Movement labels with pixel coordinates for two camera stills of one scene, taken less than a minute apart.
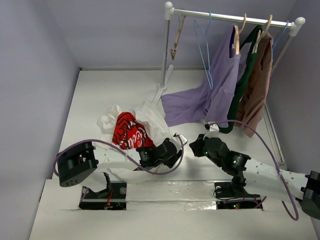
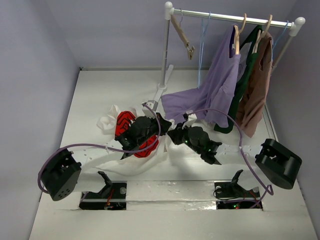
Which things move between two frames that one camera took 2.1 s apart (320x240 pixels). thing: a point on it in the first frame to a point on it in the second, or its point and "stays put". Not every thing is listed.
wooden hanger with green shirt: (261, 34) stays put
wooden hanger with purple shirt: (236, 35) stays put
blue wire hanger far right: (278, 38) stays put
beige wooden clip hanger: (173, 50) to (190, 48)
